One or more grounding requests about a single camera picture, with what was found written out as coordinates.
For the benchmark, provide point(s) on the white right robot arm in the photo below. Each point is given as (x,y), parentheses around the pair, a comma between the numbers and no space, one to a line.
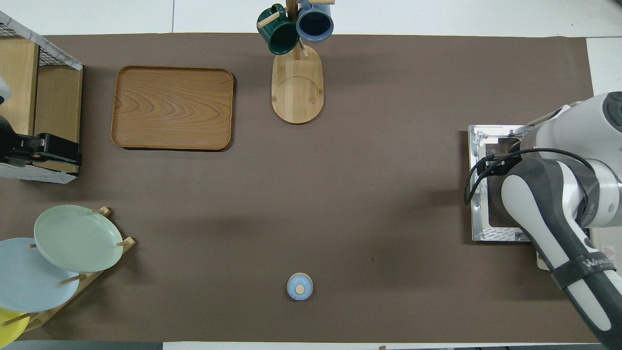
(559,194)

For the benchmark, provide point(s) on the wooden tray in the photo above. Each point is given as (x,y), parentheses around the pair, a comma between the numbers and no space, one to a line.
(172,108)

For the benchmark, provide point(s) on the wooden plate rack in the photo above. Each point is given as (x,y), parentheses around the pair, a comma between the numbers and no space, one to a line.
(92,277)

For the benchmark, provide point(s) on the brown table mat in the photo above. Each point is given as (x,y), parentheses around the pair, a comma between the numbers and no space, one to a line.
(340,194)

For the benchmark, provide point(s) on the green plate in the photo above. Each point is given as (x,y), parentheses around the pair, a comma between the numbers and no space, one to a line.
(77,238)

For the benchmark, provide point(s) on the large light blue plate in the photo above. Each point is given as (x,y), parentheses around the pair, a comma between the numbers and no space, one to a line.
(29,282)

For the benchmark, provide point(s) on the blue mug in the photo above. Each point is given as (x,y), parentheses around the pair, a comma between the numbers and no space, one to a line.
(315,22)

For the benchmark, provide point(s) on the white cup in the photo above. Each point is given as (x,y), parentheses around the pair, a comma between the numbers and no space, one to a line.
(4,92)

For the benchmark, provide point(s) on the wooden mug tree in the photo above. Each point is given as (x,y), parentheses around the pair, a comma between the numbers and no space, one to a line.
(297,87)

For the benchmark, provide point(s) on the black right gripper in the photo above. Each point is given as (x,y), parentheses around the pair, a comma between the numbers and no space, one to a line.
(500,165)

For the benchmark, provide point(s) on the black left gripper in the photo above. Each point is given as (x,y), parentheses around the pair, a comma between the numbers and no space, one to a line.
(53,150)

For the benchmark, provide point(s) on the dark green mug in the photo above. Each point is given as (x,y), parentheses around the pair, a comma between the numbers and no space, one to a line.
(279,31)

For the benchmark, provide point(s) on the yellow plate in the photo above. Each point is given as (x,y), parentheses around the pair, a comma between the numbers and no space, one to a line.
(12,328)

